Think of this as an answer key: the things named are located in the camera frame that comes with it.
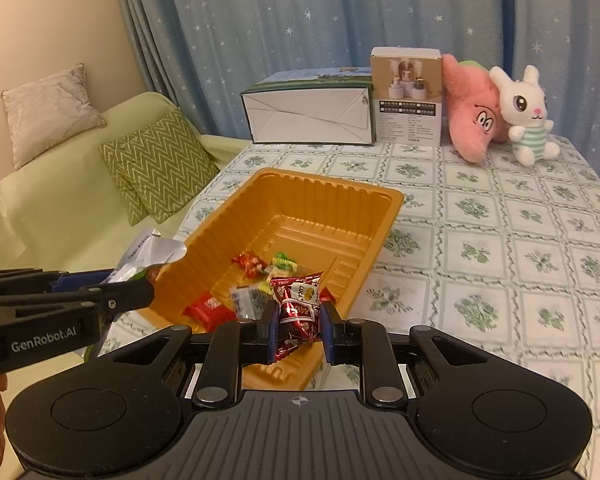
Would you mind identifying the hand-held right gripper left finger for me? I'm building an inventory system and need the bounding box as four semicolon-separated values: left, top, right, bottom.
95;300;282;411

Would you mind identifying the beige product box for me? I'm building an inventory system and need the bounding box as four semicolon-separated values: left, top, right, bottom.
369;46;444;148

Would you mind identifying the pink plush toy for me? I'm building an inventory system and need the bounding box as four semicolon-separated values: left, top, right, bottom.
439;54;507;164

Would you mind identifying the long white cardboard box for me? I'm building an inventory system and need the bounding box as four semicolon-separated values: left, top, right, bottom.
239;67;377;147

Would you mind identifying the green candy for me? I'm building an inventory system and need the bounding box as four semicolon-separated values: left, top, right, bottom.
269;251;299;274

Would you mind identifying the orange plastic tray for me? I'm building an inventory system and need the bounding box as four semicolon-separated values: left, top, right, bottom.
137;167;405;391

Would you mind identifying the green zigzag cushion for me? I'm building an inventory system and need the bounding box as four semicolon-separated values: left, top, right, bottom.
98;109;220;226

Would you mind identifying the white rabbit plush toy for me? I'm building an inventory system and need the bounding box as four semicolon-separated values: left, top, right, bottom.
488;64;562;166

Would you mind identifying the clear labelled snack packet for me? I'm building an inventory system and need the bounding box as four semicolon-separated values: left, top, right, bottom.
229;282;275;322

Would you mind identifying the beige cushion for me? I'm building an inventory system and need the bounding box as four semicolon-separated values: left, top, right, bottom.
0;63;107;171

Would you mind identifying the pale green sofa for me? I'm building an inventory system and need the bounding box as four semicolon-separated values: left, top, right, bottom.
0;91;253;283

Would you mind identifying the dark red snack packet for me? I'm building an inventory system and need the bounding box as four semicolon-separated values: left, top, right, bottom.
268;270;327;364

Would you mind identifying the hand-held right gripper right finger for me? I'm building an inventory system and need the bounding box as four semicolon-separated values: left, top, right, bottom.
320;301;506;408

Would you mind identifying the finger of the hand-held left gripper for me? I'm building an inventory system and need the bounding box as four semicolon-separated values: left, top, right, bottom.
0;277;157;320
0;268;117;297

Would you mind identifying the small red candy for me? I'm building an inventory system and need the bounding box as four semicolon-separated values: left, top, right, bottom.
231;252;267;279

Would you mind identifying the blue star curtain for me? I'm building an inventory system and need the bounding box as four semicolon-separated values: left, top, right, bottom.
111;0;600;142

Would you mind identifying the silver foil pouch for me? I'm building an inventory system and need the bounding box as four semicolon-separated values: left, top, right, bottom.
112;228;189;284

